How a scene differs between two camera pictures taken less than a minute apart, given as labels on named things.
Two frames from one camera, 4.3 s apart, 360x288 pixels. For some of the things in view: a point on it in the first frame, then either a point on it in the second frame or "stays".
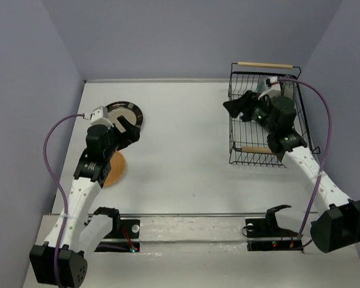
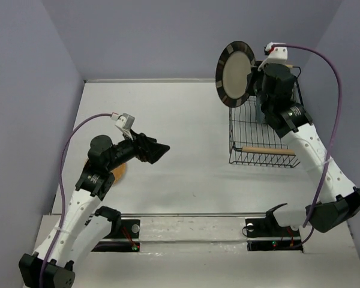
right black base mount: x=264 y=234 stays
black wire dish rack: x=248 y=141 stays
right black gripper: x=243 y=103 to x=251 y=77
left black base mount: x=122 y=228 stays
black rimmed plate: x=128 y=110 to x=233 y=65
